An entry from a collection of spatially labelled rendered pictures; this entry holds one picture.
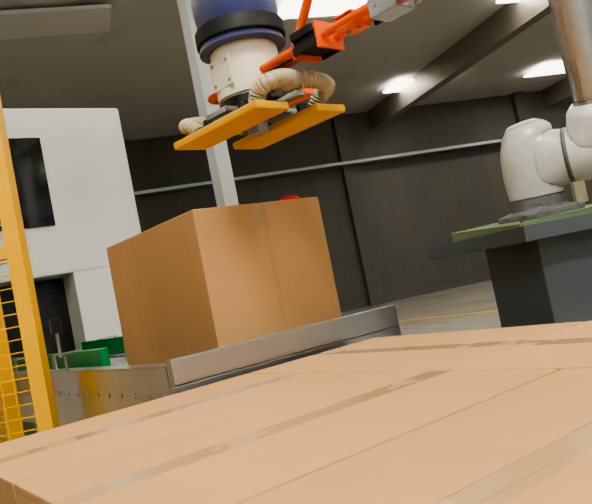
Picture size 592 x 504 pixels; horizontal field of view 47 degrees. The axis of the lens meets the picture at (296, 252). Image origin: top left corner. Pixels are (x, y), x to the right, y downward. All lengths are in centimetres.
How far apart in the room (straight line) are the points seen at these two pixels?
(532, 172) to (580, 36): 37
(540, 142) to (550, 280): 38
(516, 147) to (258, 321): 87
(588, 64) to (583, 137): 19
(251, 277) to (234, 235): 12
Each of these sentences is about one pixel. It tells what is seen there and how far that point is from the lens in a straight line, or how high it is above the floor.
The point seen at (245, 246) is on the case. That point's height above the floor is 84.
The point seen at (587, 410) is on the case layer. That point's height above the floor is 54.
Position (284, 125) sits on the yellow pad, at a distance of 172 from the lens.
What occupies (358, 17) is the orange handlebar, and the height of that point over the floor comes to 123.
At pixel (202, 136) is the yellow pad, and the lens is 167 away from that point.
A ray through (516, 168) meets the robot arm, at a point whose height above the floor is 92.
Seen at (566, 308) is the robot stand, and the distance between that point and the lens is 194.
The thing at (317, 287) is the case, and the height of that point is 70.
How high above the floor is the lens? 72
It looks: 3 degrees up
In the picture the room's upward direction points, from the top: 11 degrees counter-clockwise
